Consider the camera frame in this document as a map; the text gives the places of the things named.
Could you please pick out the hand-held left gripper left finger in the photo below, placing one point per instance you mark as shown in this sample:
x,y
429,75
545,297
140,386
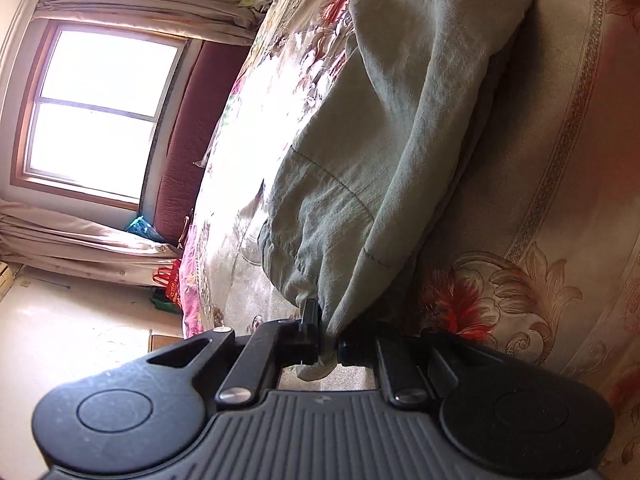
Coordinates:
x,y
309,330

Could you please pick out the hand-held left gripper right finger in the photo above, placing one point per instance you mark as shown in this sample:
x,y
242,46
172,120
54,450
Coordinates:
x,y
352,352

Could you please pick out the grey-green pants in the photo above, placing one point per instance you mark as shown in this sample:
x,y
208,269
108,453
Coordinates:
x,y
360,160

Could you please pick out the wooden nightstand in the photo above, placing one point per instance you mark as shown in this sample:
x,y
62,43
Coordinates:
x,y
165,342

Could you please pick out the red shopping bag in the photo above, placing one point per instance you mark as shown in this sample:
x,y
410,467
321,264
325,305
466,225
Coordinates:
x,y
170,280

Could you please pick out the green bag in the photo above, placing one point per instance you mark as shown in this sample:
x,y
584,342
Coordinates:
x,y
162,304

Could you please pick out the blue plastic bag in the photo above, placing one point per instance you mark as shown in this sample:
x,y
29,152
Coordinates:
x,y
142,227

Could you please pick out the beige curtain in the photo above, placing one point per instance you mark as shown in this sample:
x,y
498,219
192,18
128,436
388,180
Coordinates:
x,y
150,10
75,240

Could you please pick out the maroon padded headboard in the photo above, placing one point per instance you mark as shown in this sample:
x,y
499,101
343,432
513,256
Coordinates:
x,y
200,100

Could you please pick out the floral bedspread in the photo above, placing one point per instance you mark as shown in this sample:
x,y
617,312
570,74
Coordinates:
x,y
525,160

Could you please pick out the wooden framed window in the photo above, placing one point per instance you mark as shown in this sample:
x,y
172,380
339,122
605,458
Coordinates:
x,y
100,100

